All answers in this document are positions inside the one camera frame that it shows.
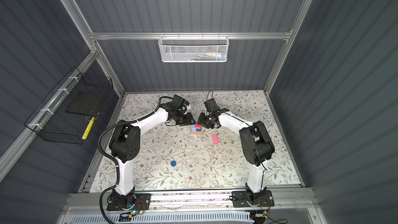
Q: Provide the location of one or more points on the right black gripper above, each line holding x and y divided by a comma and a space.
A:
201, 121

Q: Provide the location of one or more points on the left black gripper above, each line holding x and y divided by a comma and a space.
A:
188, 120

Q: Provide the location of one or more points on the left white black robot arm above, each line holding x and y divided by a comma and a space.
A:
125, 143

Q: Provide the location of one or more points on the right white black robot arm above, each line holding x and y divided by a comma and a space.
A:
256, 145

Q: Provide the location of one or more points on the floral patterned table mat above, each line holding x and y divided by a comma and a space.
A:
201, 163

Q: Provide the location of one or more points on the markers in white basket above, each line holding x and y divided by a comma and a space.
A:
209, 56

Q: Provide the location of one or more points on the black pad in basket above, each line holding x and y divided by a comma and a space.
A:
86, 104

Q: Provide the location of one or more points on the yellow marker in basket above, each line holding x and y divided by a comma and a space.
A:
88, 129

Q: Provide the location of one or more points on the white wire mesh basket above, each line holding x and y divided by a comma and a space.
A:
175, 50

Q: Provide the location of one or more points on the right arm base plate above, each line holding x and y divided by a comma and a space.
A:
246, 199

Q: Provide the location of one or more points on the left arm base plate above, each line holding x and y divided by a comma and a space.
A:
141, 201

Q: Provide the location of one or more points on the white ventilated cable duct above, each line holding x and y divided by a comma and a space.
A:
217, 217

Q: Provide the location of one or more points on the black wire basket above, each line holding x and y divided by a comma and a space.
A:
69, 115

